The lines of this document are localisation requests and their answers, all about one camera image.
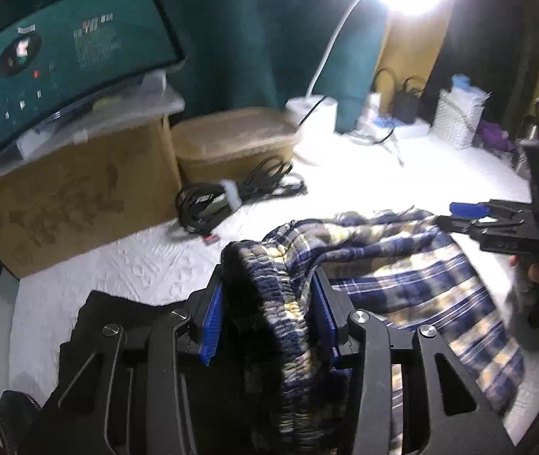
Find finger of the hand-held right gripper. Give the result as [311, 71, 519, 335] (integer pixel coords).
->
[450, 200, 531, 223]
[436, 217, 536, 253]

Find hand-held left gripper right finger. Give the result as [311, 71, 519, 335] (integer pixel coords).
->
[311, 265, 519, 455]

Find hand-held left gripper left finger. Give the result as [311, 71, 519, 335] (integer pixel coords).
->
[16, 265, 227, 455]

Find plaid pants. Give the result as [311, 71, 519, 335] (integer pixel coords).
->
[222, 207, 528, 455]

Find purple object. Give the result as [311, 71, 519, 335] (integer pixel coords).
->
[479, 121, 512, 152]

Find steel tumbler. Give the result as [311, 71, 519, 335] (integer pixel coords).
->
[513, 114, 539, 174]

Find white woven basket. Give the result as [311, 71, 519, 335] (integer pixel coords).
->
[431, 90, 481, 151]

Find white power strip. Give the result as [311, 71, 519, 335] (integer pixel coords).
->
[355, 116, 430, 143]

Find black cloth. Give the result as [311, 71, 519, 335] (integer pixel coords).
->
[56, 290, 213, 389]

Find black power adapter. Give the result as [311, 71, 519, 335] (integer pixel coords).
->
[395, 90, 419, 123]

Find plastic tissue pack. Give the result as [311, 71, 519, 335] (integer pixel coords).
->
[450, 73, 490, 105]

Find white charger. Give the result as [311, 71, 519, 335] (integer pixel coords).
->
[363, 92, 384, 124]

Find tan lidded container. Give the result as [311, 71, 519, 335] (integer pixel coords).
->
[171, 108, 299, 185]

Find white desk lamp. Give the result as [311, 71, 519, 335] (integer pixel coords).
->
[285, 0, 451, 164]

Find dark window pane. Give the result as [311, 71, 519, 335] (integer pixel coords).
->
[428, 0, 531, 119]

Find cardboard box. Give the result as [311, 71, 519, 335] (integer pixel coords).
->
[0, 116, 182, 279]

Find teal curtain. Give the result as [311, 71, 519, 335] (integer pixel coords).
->
[0, 0, 389, 126]

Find black tablet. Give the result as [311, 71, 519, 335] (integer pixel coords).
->
[0, 0, 187, 166]

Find coiled black cable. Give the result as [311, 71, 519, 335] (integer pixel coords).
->
[175, 157, 308, 247]

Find black lamp cable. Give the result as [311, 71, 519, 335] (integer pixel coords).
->
[297, 67, 405, 168]

